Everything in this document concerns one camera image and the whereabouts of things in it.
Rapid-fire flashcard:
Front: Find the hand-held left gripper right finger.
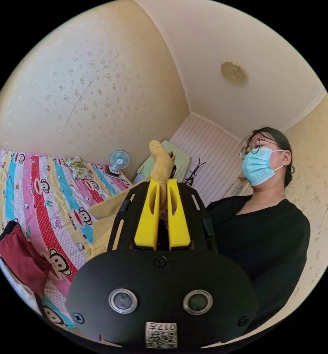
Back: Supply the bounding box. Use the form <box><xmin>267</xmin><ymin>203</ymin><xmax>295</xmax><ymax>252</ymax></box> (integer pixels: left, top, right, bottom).
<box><xmin>166</xmin><ymin>179</ymin><xmax>192</xmax><ymax>247</ymax></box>

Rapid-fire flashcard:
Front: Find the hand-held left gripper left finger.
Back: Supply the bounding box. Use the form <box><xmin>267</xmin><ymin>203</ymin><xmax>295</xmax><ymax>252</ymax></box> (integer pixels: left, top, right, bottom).
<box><xmin>134</xmin><ymin>179</ymin><xmax>160</xmax><ymax>247</ymax></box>

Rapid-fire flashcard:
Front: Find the yellow thermal shirt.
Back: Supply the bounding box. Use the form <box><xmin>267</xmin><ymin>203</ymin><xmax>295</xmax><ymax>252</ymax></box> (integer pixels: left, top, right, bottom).
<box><xmin>87</xmin><ymin>140</ymin><xmax>176</xmax><ymax>261</ymax></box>

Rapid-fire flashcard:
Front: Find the black coat rack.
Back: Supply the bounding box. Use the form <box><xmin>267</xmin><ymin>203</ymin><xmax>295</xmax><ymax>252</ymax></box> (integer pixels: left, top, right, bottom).
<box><xmin>184</xmin><ymin>158</ymin><xmax>207</xmax><ymax>187</ymax></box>

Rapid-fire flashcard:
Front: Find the light green folded blanket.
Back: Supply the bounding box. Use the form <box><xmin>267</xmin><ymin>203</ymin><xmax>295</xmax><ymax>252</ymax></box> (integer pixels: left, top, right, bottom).
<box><xmin>132</xmin><ymin>140</ymin><xmax>193</xmax><ymax>185</ymax></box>

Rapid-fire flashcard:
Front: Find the small blue desk fan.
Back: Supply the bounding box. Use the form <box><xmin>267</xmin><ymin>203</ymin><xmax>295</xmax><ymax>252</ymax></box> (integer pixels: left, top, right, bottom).
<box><xmin>108</xmin><ymin>150</ymin><xmax>131</xmax><ymax>176</ymax></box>

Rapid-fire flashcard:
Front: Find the person's body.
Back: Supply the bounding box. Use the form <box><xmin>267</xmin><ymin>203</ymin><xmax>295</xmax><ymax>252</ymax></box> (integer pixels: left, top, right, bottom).
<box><xmin>206</xmin><ymin>127</ymin><xmax>311</xmax><ymax>336</ymax></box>

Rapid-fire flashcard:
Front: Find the floral green pillow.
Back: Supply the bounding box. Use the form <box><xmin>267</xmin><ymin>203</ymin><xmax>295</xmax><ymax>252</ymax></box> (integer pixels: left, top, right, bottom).
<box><xmin>65</xmin><ymin>157</ymin><xmax>91</xmax><ymax>180</ymax></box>

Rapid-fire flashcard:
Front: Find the bed with cartoon striped sheet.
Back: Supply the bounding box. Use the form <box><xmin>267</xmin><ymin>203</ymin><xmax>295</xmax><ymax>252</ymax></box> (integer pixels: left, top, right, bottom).
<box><xmin>0</xmin><ymin>149</ymin><xmax>133</xmax><ymax>330</ymax></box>

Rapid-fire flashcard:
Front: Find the pile of clothes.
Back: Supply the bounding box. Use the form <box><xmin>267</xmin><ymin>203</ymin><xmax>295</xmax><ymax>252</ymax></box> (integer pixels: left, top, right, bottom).
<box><xmin>0</xmin><ymin>220</ymin><xmax>51</xmax><ymax>321</ymax></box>

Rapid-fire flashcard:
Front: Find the round ceiling lamp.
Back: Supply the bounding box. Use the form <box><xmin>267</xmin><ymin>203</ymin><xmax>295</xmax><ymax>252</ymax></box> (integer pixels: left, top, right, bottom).
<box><xmin>221</xmin><ymin>61</ymin><xmax>249</xmax><ymax>87</ymax></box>

